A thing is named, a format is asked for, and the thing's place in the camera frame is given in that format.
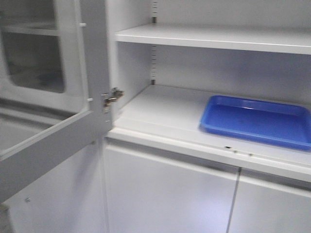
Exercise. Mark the metal door hinge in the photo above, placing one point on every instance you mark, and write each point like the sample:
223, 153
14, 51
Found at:
111, 97

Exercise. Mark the blue plastic tray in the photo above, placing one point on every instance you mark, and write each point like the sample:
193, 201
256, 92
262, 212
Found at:
272, 123

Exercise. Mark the white lower cabinet doors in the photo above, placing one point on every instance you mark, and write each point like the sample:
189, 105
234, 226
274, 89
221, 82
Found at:
157, 191

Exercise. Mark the white cabinet shelf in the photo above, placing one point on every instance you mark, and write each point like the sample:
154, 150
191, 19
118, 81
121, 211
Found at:
295, 41

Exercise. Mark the grey cabinet glass door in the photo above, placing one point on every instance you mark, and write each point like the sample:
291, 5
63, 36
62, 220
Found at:
54, 75

